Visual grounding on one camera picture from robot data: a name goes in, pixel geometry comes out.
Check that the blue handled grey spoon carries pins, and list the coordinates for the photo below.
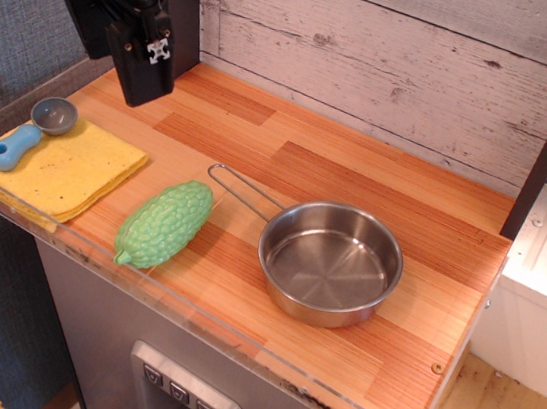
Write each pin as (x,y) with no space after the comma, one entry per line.
(52,116)

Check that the yellow folded cloth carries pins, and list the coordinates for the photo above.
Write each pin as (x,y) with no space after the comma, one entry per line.
(64,175)

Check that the grey toy fridge cabinet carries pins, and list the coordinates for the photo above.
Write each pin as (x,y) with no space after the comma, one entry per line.
(109,339)

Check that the clear acrylic edge guard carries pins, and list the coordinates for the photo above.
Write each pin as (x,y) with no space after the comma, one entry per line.
(215,291)

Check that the green bitter melon toy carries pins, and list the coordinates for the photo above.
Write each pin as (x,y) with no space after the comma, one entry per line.
(164,225)

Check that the silver water dispenser panel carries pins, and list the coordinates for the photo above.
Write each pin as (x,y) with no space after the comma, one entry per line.
(161,383)

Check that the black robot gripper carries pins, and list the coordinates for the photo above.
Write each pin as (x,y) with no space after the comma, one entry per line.
(138,34)

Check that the silver pot with handle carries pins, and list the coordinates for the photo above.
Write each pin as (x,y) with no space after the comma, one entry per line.
(326,263)

